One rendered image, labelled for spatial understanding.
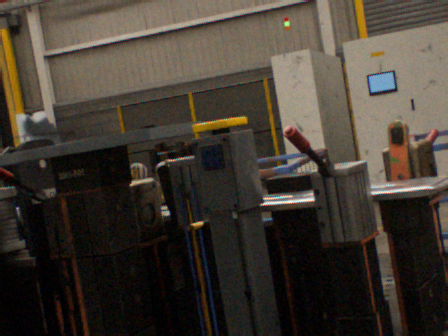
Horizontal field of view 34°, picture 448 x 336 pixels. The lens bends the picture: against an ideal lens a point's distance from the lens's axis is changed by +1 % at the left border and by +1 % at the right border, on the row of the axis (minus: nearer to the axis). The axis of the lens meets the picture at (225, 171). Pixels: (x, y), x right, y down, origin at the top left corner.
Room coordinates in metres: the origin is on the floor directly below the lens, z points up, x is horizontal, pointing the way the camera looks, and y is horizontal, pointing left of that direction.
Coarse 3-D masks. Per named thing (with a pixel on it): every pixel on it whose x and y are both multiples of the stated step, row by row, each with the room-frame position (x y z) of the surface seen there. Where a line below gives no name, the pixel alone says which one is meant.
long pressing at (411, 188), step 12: (396, 180) 1.37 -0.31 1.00; (408, 180) 1.34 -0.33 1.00; (420, 180) 1.30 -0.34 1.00; (432, 180) 1.27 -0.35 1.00; (444, 180) 1.27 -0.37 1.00; (300, 192) 1.45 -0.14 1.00; (312, 192) 1.41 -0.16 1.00; (372, 192) 1.22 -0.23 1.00; (384, 192) 1.20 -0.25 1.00; (396, 192) 1.19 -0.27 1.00; (408, 192) 1.18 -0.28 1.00; (420, 192) 1.18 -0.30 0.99; (432, 192) 1.18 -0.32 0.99; (264, 204) 1.32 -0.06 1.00; (276, 204) 1.31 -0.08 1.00; (288, 204) 1.30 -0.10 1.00; (300, 204) 1.28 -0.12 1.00; (312, 204) 1.27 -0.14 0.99; (168, 216) 1.44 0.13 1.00
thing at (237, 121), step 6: (222, 120) 1.04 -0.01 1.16; (228, 120) 1.04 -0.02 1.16; (234, 120) 1.05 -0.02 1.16; (240, 120) 1.06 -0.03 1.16; (246, 120) 1.08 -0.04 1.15; (192, 126) 1.06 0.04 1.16; (198, 126) 1.06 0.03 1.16; (204, 126) 1.05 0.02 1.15; (210, 126) 1.05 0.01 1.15; (216, 126) 1.04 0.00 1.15; (222, 126) 1.04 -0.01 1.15; (228, 126) 1.04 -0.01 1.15; (234, 126) 1.08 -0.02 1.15; (198, 132) 1.06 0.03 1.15; (216, 132) 1.06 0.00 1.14; (222, 132) 1.06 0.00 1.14; (228, 132) 1.07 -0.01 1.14
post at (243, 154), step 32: (224, 160) 1.03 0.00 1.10; (256, 160) 1.08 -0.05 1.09; (224, 192) 1.04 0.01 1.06; (256, 192) 1.06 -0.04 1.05; (224, 224) 1.05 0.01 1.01; (256, 224) 1.06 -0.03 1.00; (224, 256) 1.05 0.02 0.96; (256, 256) 1.05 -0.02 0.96; (224, 288) 1.06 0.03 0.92; (256, 288) 1.04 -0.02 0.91; (256, 320) 1.04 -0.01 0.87
